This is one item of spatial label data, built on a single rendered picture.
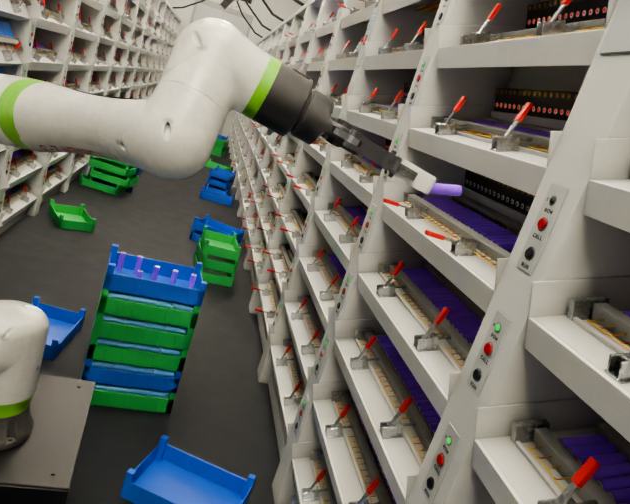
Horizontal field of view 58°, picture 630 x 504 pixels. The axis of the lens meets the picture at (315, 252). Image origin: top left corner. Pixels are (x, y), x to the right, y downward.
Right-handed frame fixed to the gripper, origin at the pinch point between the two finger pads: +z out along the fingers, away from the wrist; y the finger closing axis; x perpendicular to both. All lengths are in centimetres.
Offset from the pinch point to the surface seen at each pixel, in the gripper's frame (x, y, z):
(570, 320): 6.2, -24.1, 20.1
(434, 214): 4.4, 27.3, 19.7
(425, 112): -15, 48, 13
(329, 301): 44, 73, 26
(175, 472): 105, 55, 6
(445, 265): 10.8, 6.1, 16.9
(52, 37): 29, 258, -118
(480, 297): 11.0, -8.4, 17.1
